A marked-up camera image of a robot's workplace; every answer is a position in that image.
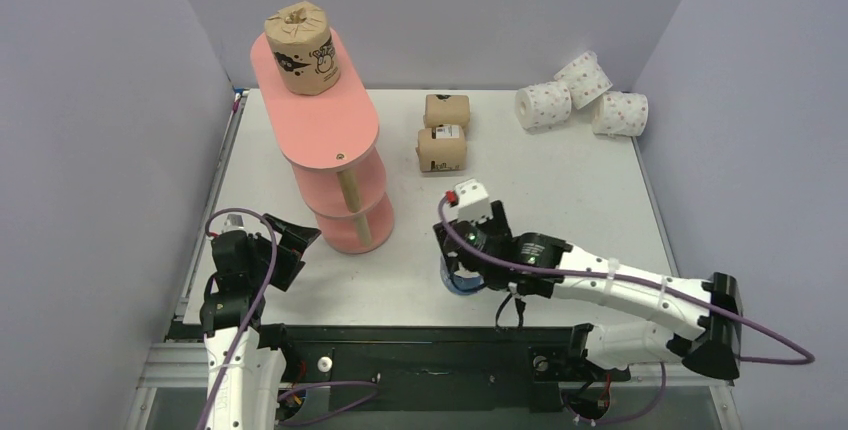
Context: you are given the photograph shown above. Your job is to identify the blue roll sideways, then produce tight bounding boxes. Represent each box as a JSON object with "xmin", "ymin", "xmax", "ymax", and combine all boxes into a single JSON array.
[{"xmin": 440, "ymin": 260, "xmax": 486, "ymax": 296}]

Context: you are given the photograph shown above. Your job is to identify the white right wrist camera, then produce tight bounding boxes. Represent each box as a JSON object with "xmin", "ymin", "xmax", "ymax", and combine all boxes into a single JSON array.
[{"xmin": 446, "ymin": 178, "xmax": 493, "ymax": 224}]

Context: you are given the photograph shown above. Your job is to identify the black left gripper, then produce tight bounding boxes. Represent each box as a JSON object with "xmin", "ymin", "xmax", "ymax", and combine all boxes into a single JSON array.
[{"xmin": 248, "ymin": 215, "xmax": 320, "ymax": 289}]

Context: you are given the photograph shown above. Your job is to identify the white dotted roll top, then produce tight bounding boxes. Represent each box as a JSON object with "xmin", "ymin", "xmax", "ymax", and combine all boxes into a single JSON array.
[{"xmin": 554, "ymin": 50, "xmax": 613, "ymax": 110}]

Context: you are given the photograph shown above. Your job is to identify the white dotted roll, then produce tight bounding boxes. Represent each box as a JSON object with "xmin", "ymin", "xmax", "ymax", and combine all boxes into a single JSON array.
[
  {"xmin": 591, "ymin": 91, "xmax": 649, "ymax": 137},
  {"xmin": 554, "ymin": 50, "xmax": 613, "ymax": 110},
  {"xmin": 515, "ymin": 81, "xmax": 572, "ymax": 131}
]

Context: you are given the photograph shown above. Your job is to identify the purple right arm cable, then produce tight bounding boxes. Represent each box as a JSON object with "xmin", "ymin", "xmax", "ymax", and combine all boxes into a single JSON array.
[{"xmin": 437, "ymin": 196, "xmax": 816, "ymax": 427}]

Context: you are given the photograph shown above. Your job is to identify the white dotted roll left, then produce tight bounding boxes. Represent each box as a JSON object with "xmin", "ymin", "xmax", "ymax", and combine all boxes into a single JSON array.
[{"xmin": 515, "ymin": 81, "xmax": 572, "ymax": 131}]

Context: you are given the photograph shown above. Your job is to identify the white dotted roll right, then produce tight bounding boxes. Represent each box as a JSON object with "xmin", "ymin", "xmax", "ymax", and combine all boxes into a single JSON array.
[{"xmin": 591, "ymin": 91, "xmax": 649, "ymax": 137}]

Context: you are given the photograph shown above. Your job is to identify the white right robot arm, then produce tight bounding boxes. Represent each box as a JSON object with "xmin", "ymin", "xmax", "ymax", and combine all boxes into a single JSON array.
[{"xmin": 433, "ymin": 202, "xmax": 743, "ymax": 380}]

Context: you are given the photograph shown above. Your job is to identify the pink three-tier shelf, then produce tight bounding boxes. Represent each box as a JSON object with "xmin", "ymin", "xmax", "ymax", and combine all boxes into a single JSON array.
[{"xmin": 250, "ymin": 36, "xmax": 394, "ymax": 254}]

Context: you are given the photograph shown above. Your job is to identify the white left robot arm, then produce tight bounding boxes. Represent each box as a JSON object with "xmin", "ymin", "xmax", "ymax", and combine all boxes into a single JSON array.
[{"xmin": 196, "ymin": 208, "xmax": 321, "ymax": 429}]

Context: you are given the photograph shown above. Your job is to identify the brown wrapped roll rear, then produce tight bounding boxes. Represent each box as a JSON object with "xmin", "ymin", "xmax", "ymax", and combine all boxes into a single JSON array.
[{"xmin": 423, "ymin": 94, "xmax": 471, "ymax": 132}]

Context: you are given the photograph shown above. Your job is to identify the brown roll front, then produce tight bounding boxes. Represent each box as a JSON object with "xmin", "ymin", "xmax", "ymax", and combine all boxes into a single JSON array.
[{"xmin": 416, "ymin": 124, "xmax": 467, "ymax": 173}]

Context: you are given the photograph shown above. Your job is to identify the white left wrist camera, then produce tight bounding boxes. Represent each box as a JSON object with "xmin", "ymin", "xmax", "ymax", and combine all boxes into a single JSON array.
[{"xmin": 220, "ymin": 213, "xmax": 245, "ymax": 235}]

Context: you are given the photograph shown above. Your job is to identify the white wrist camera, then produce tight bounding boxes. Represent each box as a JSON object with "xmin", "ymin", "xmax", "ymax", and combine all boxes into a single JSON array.
[
  {"xmin": 446, "ymin": 178, "xmax": 493, "ymax": 224},
  {"xmin": 220, "ymin": 213, "xmax": 245, "ymax": 235}
]

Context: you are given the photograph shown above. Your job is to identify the brown paper roll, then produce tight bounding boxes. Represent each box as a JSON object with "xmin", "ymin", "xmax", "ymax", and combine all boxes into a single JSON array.
[{"xmin": 264, "ymin": 1, "xmax": 340, "ymax": 96}]

